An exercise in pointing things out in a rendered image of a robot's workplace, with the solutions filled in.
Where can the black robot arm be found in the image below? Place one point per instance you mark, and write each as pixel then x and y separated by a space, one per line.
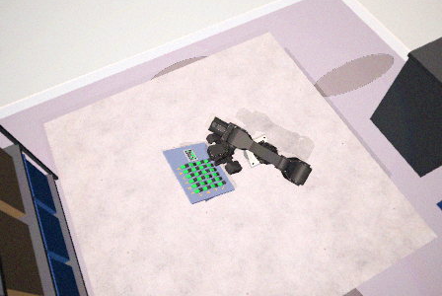
pixel 296 170

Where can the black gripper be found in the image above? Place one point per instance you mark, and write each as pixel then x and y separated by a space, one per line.
pixel 232 167

